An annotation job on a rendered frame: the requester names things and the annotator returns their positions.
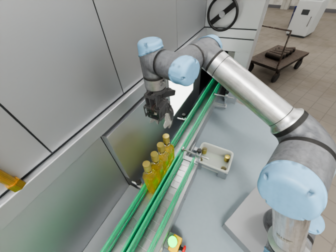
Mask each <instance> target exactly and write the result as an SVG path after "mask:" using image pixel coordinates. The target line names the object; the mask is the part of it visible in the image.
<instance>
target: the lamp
mask: <svg viewBox="0 0 336 252"><path fill-rule="evenodd" d="M177 243H178V241H177V239H176V237H175V236H170V237H169V239H168V245H169V246H170V247H171V248H175V247H176V246H177Z"/></svg>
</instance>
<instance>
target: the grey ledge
mask: <svg viewBox="0 0 336 252"><path fill-rule="evenodd" d="M139 191H140V190H139V189H137V188H136V187H134V186H132V185H129V187H128V188H127V189H126V191H125V192H124V194H123V195H122V197H121V198H120V199H119V201H118V202H117V204H116V205H115V206H114V208H113V209H112V211H111V212H110V214H109V215H108V216H107V218H106V219H105V221H104V222H103V223H102V225H101V226H100V228H99V229H98V231H97V232H96V233H95V235H94V236H93V238H92V239H91V240H90V242H89V243H88V245H87V246H86V248H85V249H84V250H83V252H100V251H101V250H102V248H103V247H104V245H105V243H106V242H107V240H108V239H109V237H110V236H111V234H112V233H113V231H114V230H115V228H116V226H117V225H118V223H119V222H120V220H121V219H122V217H123V216H124V214H125V213H126V211H127V209H128V208H129V206H130V205H131V203H132V202H133V200H134V199H135V197H136V196H137V194H138V192H139Z"/></svg>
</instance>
